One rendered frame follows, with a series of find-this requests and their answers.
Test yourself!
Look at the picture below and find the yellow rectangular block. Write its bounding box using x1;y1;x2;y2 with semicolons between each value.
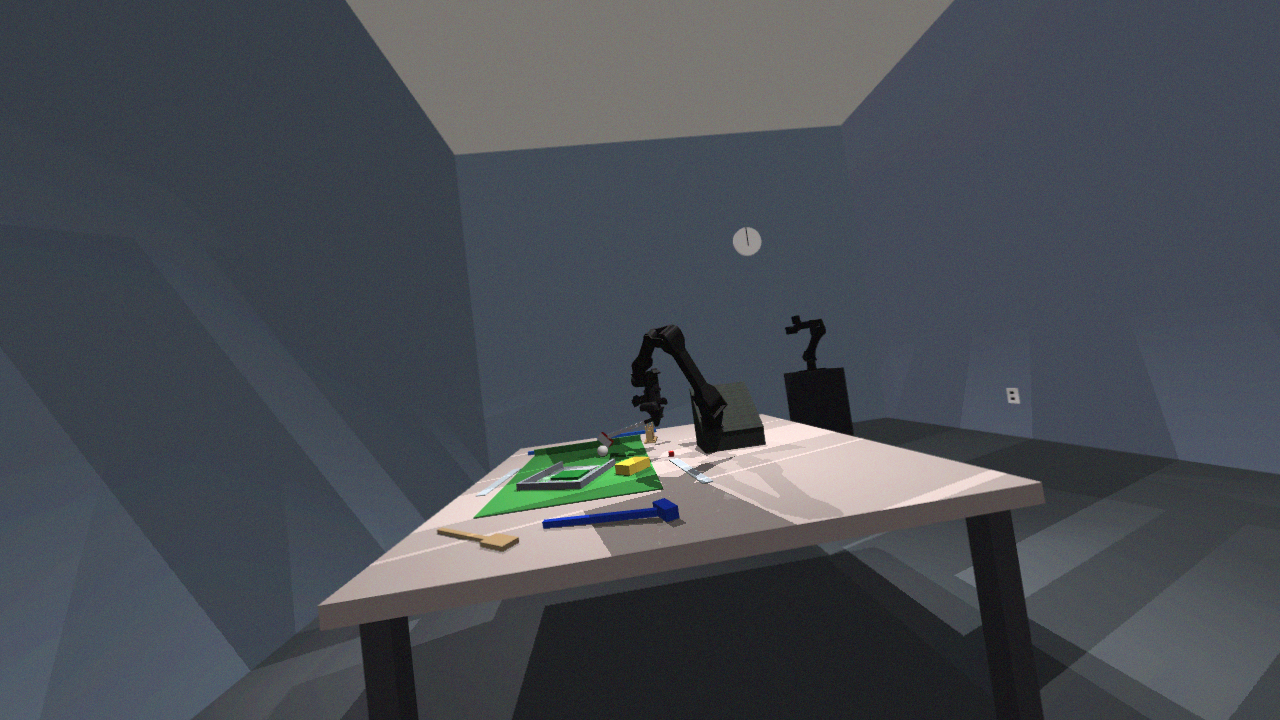
614;456;650;477

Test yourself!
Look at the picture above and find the green putting mat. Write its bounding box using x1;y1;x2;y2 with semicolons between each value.
474;439;663;519

